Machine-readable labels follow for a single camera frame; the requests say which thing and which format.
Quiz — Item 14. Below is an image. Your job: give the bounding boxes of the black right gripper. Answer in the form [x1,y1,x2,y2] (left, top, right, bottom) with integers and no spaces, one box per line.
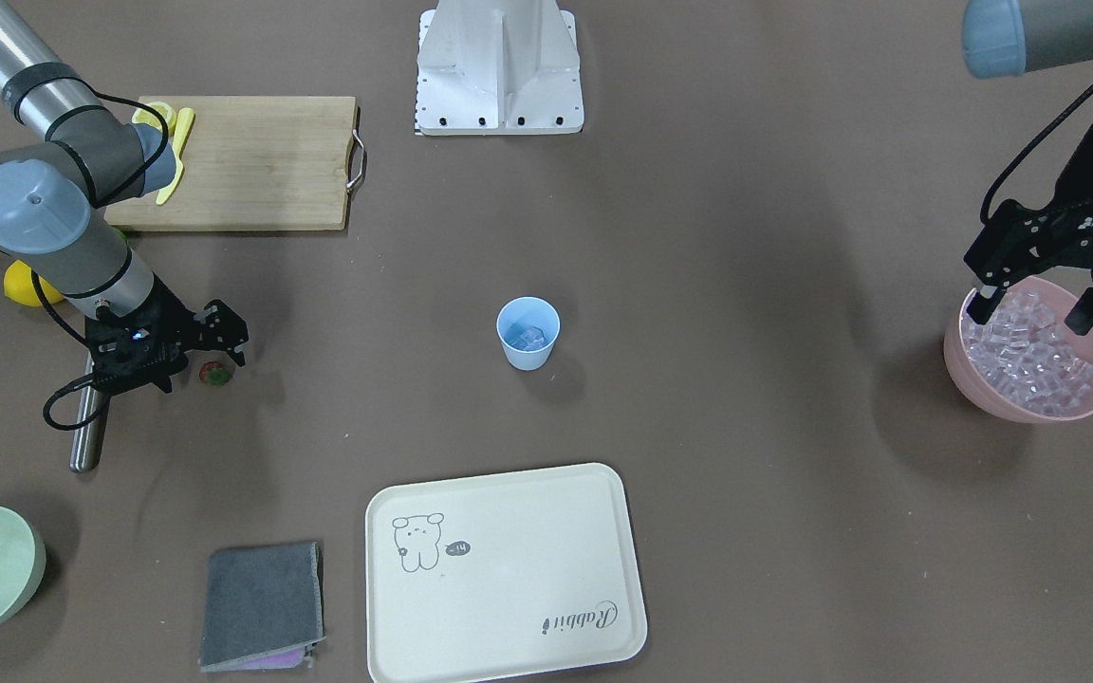
[85,278,249,395]

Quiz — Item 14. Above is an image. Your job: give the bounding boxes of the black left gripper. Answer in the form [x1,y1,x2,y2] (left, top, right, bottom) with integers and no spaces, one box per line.
[964,122,1093,335]

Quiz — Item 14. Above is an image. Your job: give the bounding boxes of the red strawberry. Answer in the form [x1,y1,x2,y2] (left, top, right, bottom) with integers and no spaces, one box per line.
[198,361,233,388]

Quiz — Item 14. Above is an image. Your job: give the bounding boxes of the steel muddler black tip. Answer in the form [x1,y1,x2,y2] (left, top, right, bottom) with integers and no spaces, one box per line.
[69,386,110,474]

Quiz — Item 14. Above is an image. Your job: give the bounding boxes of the clear ice cube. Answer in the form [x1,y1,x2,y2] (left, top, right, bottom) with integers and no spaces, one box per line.
[509,325,549,353]

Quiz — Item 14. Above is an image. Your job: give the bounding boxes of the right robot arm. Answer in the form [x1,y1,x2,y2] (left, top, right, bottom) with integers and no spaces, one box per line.
[0,1,249,395]

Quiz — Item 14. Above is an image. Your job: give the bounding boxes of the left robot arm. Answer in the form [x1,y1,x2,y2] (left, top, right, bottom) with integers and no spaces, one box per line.
[960,1,1093,335]

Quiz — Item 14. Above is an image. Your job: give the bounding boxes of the pink bowl of ice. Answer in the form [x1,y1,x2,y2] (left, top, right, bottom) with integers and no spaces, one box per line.
[944,278,1093,424]

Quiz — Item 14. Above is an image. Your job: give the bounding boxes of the light blue cup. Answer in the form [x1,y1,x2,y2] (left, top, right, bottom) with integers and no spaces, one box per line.
[495,297,561,370]

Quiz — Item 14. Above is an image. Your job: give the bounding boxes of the wooden cutting board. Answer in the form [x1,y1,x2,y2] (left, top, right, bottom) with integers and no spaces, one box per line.
[105,95,367,233]

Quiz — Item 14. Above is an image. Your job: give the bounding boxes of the yellow lemon lower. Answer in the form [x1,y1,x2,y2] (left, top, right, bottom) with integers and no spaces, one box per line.
[3,260,64,308]

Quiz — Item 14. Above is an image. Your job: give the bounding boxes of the yellow plastic knife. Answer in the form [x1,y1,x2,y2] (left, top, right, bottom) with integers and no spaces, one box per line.
[156,107,195,207]

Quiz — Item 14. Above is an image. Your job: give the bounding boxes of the grey folded cloth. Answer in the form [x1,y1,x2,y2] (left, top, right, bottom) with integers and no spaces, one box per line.
[198,541,325,674]

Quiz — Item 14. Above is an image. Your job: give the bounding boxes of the lemon slice upper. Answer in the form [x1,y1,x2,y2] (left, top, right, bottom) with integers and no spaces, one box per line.
[131,101,176,133]

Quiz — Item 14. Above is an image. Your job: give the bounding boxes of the cream rabbit serving tray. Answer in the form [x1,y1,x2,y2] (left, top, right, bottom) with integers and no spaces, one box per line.
[365,463,649,682]

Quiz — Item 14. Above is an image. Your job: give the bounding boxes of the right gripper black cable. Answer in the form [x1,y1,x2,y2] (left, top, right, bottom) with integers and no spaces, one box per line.
[42,372,120,433]

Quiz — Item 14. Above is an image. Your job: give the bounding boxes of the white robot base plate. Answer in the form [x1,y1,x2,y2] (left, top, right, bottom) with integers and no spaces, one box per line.
[414,1,585,136]

